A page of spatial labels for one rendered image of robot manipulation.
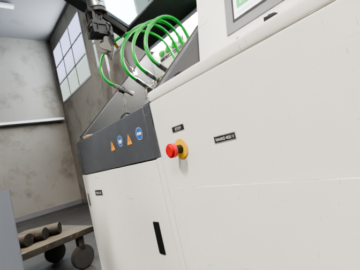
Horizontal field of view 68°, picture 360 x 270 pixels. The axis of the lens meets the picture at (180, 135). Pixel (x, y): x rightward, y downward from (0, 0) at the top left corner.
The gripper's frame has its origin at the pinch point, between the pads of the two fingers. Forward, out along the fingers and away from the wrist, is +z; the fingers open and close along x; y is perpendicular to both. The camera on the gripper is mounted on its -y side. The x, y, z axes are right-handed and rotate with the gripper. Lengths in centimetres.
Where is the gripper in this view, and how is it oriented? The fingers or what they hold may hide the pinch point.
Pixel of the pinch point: (112, 57)
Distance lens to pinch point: 119.0
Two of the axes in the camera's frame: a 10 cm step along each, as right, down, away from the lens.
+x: 6.0, -1.9, -7.8
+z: 2.2, 9.7, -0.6
